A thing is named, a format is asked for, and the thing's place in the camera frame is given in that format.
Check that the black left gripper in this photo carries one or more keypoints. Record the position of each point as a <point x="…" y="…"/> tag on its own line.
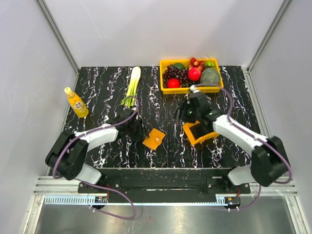
<point x="141" y="133"/>

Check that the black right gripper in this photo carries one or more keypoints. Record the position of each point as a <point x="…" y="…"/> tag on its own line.
<point x="184" y="107"/>

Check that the small yellow plastic bin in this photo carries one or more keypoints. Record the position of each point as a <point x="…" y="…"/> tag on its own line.
<point x="201" y="140"/>

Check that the orange leather card holder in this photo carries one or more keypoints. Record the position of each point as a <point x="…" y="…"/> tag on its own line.
<point x="154" y="139"/>

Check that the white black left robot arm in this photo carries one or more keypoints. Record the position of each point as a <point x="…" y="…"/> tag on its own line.
<point x="67" y="156"/>

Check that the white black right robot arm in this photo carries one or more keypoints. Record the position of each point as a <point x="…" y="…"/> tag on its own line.
<point x="268" y="157"/>

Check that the dark blueberry cluster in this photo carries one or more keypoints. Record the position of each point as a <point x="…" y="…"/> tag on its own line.
<point x="189" y="84"/>

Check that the green white celery stalk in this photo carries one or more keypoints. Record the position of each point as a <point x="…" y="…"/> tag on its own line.
<point x="129" y="101"/>

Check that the green netted melon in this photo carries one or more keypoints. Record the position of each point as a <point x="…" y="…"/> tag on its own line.
<point x="209" y="76"/>

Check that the red pomegranate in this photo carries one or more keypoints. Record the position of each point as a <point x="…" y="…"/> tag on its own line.
<point x="194" y="74"/>

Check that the red apple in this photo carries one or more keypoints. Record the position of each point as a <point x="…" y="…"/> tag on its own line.
<point x="173" y="83"/>

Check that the purple grape bunch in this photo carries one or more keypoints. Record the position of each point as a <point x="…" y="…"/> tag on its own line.
<point x="172" y="72"/>

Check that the red cherry cluster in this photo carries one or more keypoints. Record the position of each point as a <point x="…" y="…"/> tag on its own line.
<point x="196" y="63"/>

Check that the green lime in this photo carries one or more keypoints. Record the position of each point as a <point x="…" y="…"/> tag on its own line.
<point x="179" y="66"/>

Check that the green apple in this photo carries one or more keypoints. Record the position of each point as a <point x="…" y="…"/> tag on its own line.
<point x="209" y="64"/>

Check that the yellow juice bottle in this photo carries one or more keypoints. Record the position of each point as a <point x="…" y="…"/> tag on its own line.
<point x="76" y="103"/>

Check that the aluminium rail frame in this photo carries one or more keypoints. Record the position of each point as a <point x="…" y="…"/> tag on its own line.
<point x="269" y="159"/>

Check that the white cable duct strip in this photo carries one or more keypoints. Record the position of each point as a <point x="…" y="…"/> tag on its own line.
<point x="210" y="200"/>

